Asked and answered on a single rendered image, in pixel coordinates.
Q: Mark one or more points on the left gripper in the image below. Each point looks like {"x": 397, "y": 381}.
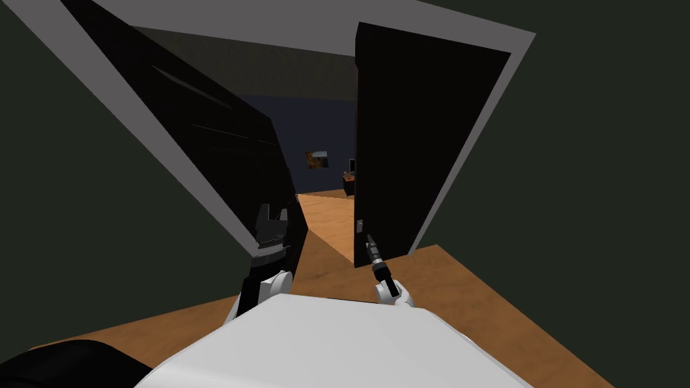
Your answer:
{"x": 271, "y": 236}

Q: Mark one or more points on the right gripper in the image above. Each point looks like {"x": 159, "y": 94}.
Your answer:
{"x": 374, "y": 253}

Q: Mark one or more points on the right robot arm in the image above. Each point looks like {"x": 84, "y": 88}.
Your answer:
{"x": 389, "y": 285}

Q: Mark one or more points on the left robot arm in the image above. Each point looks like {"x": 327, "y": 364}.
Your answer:
{"x": 254, "y": 291}

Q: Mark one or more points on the grey door latch plate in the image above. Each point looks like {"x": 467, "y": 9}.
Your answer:
{"x": 359, "y": 226}

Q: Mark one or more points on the brown desk with monitor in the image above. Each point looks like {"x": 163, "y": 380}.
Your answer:
{"x": 349, "y": 183}

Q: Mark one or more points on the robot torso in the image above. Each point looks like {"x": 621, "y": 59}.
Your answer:
{"x": 334, "y": 345}

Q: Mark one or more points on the picture on wall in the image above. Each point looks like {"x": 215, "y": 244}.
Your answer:
{"x": 317, "y": 159}

